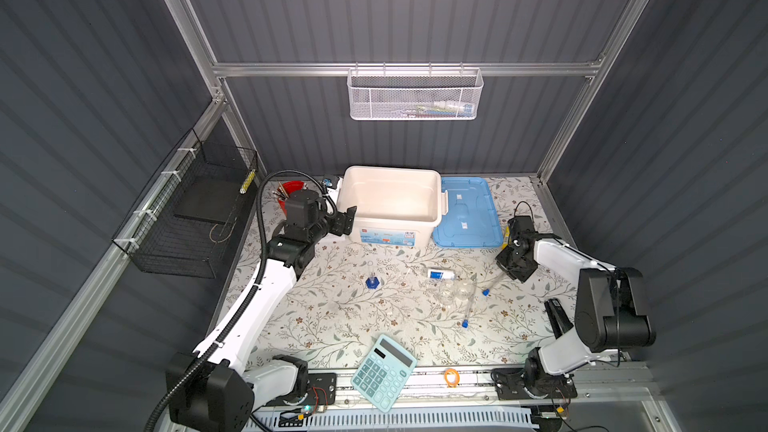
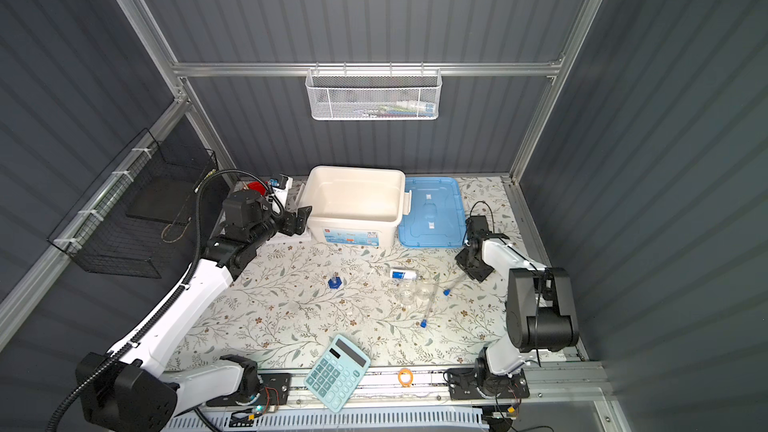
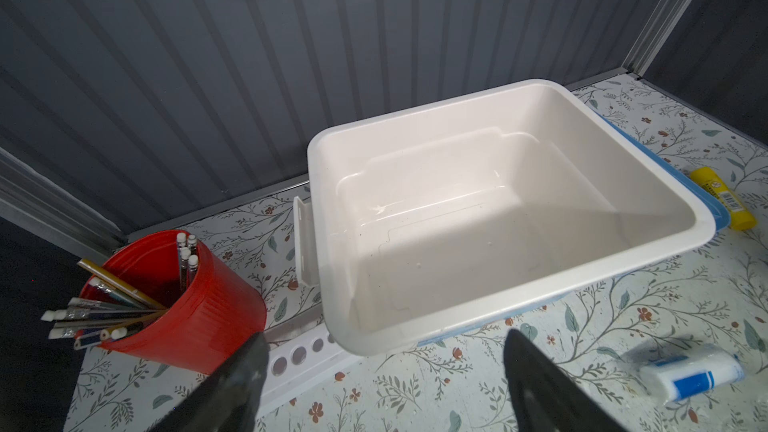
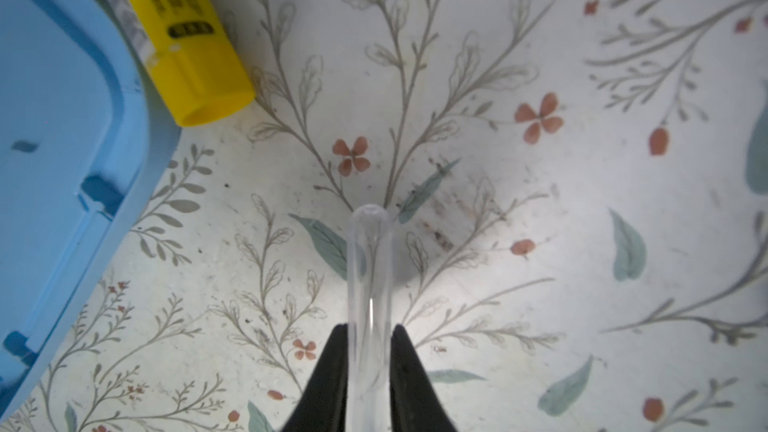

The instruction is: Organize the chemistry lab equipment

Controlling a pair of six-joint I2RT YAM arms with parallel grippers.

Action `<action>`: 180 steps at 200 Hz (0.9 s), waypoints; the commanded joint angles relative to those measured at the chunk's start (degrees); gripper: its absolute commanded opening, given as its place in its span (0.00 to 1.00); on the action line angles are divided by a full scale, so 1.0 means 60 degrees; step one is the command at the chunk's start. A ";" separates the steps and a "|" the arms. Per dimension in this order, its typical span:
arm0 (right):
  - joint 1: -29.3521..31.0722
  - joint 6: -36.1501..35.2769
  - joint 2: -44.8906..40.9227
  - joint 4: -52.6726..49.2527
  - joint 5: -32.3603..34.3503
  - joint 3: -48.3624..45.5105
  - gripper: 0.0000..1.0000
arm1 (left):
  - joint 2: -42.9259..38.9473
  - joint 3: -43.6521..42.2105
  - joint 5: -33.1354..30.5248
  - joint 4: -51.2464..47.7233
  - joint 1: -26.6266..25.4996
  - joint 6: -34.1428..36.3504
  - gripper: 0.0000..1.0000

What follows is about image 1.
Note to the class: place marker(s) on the blue plastic bin lid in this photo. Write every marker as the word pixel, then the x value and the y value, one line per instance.
pixel 471 219

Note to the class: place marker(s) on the teal desk calculator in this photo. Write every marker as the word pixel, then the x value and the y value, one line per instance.
pixel 383 374

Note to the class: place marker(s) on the black wire wall basket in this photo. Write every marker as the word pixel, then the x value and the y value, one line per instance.
pixel 194 218

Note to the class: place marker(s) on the white blue labelled bottle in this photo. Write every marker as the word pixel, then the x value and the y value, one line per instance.
pixel 440 274

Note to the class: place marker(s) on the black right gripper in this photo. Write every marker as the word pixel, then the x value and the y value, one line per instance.
pixel 501 257

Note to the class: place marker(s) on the red ribbed plastic cup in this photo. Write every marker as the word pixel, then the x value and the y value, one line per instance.
pixel 291 192

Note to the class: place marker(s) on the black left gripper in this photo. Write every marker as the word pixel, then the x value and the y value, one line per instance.
pixel 342 222

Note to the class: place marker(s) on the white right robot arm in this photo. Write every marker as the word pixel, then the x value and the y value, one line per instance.
pixel 612 314

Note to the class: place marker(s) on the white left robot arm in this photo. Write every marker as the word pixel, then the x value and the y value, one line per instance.
pixel 206 389

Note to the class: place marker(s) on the black stapler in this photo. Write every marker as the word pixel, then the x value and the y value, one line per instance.
pixel 558 318

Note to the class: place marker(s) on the white wire mesh basket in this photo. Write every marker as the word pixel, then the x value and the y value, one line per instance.
pixel 414 94

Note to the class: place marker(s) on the beige plastic storage bin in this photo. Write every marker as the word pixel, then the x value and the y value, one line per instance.
pixel 394 206

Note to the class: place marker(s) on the small blue-based flask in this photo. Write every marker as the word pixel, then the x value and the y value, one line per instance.
pixel 372 281

